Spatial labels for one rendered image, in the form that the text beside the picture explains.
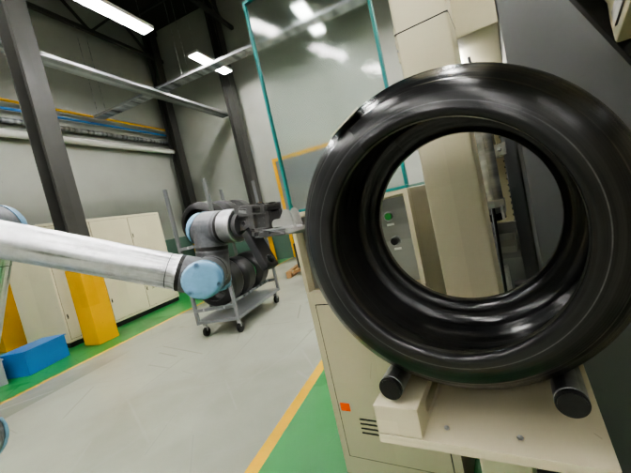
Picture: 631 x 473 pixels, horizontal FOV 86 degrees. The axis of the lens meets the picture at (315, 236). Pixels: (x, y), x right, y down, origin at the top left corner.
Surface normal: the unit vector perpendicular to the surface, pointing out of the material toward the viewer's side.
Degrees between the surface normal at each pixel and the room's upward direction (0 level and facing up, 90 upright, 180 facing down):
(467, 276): 90
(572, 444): 0
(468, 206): 90
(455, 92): 80
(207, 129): 90
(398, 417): 90
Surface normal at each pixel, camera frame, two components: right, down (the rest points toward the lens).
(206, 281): 0.23, 0.07
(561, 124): -0.38, 0.04
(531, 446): -0.22, -0.97
